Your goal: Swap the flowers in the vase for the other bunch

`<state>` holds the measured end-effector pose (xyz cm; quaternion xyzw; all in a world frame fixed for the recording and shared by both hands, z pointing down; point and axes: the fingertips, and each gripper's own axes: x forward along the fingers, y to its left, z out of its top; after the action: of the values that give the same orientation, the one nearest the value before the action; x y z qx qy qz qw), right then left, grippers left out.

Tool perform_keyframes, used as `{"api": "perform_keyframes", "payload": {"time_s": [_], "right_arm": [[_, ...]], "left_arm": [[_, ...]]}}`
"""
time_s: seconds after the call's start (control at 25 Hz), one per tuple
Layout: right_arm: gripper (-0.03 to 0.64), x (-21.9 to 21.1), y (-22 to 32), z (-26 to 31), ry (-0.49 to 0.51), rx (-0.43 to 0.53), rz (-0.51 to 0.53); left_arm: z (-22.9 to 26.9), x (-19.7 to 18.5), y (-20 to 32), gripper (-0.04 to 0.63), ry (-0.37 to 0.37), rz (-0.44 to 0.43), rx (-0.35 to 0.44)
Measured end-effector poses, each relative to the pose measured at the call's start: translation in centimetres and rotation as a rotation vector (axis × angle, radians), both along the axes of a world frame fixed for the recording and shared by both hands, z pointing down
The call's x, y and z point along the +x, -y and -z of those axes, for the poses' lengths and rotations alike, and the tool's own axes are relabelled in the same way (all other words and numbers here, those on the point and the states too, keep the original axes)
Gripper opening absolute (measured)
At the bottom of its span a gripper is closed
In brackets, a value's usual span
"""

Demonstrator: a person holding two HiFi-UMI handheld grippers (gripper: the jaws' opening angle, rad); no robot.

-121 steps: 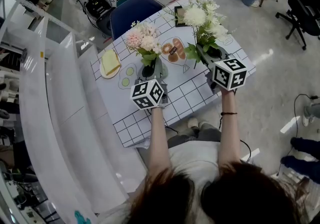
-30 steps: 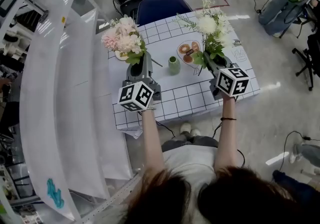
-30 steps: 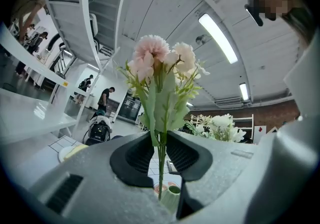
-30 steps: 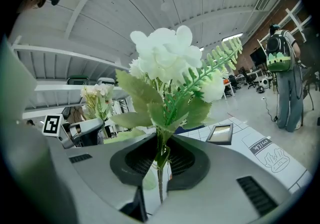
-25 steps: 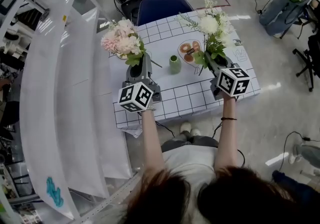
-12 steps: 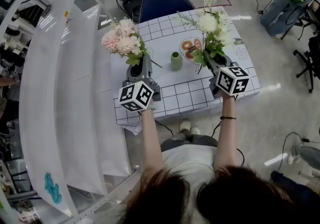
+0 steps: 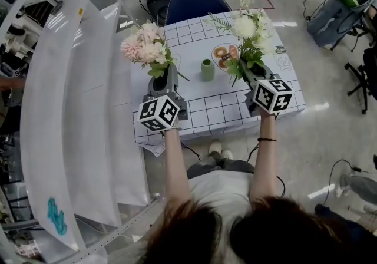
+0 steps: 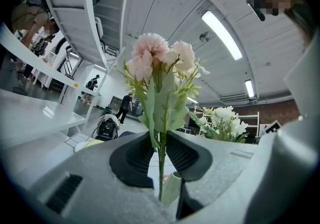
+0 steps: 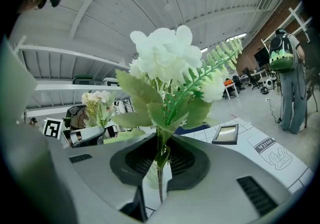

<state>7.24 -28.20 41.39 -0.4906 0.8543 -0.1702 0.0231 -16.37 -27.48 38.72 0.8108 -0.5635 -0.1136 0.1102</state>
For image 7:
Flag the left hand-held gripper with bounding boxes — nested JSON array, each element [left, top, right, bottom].
[[138, 64, 189, 133]]

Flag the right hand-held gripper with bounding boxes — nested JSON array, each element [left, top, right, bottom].
[[237, 58, 293, 118]]

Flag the pink flower bouquet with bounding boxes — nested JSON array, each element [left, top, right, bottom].
[[120, 20, 191, 83]]

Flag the green vase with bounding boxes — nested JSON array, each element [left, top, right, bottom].
[[201, 59, 216, 83]]

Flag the white flower bouquet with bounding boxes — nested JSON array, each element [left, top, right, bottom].
[[204, 0, 277, 88]]

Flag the person's left forearm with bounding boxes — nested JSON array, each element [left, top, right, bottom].
[[163, 126, 193, 208]]

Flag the person's right forearm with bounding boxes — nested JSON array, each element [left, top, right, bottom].
[[248, 110, 280, 199]]

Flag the white grid tablecloth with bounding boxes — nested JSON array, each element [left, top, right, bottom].
[[129, 8, 307, 158]]

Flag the person's left white shoe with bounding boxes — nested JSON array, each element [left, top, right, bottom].
[[208, 140, 223, 158]]

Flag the blue chair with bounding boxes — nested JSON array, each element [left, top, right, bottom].
[[164, 0, 233, 27]]

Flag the person's grey trousers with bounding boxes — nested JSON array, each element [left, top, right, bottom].
[[186, 159, 256, 180]]

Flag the black office chair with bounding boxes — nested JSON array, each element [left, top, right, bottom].
[[343, 47, 377, 115]]

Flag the white metal shelving rack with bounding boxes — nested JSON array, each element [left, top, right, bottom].
[[0, 0, 166, 264]]

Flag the person's white shirt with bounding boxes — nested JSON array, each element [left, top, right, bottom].
[[141, 169, 260, 264]]

